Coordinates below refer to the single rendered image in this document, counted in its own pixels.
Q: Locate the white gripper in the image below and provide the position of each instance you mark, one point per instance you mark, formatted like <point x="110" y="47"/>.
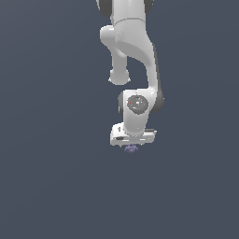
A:
<point x="132" y="139"/>

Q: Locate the small purple object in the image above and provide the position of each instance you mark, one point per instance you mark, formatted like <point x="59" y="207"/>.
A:
<point x="131" y="148"/>

